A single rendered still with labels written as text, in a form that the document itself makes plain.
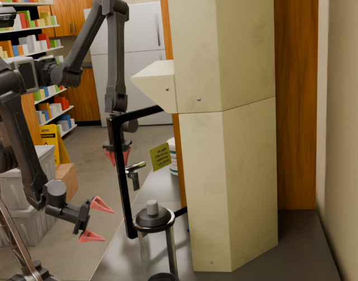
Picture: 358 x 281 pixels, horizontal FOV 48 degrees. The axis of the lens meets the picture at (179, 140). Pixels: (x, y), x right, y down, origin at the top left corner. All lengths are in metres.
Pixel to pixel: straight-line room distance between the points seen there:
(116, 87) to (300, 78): 0.66
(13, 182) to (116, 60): 1.86
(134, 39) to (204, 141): 5.09
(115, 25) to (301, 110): 0.76
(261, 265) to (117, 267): 0.43
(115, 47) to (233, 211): 0.79
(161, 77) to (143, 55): 5.06
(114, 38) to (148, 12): 4.42
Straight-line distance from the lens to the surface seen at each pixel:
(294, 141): 1.43
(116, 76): 1.56
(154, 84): 1.02
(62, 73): 1.76
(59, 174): 4.03
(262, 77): 1.10
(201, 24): 0.98
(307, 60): 1.37
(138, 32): 6.05
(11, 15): 1.65
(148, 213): 1.03
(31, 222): 3.34
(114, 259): 1.33
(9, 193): 3.31
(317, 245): 1.34
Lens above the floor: 1.66
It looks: 18 degrees down
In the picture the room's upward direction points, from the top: 5 degrees counter-clockwise
